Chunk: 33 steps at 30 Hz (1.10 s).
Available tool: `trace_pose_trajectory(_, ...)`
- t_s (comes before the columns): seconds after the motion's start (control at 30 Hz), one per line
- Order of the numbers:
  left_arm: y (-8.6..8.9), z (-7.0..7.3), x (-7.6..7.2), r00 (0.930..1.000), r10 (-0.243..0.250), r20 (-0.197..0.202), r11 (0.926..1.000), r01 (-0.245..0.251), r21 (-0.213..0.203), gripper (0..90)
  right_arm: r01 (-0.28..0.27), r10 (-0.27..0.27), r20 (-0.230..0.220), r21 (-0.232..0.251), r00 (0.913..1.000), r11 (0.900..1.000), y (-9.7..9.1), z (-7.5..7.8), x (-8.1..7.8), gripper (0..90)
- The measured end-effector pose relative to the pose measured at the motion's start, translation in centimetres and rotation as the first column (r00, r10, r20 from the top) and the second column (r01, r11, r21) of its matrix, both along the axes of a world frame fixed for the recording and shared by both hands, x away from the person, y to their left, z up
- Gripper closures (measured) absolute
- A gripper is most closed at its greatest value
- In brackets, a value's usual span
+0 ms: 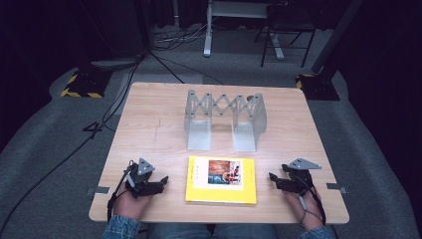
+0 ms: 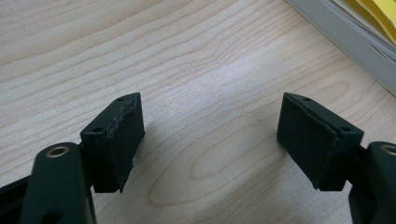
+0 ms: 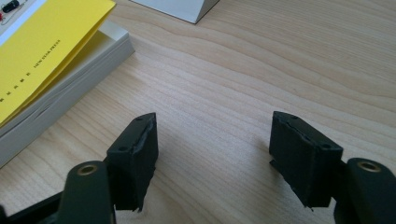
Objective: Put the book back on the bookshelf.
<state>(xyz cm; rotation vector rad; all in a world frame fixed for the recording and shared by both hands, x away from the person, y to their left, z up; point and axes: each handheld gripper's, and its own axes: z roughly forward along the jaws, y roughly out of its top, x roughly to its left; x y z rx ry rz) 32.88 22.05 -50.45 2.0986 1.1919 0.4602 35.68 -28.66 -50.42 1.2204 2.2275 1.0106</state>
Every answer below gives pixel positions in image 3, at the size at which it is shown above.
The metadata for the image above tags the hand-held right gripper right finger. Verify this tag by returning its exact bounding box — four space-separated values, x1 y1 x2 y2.
268 110 344 209

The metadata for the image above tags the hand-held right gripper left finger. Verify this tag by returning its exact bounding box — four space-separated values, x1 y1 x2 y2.
106 112 159 213

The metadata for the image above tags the yellow cover book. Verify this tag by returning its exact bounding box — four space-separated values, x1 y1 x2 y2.
0 0 136 169

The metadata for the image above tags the white box corner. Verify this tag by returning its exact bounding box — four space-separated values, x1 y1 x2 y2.
130 0 220 25

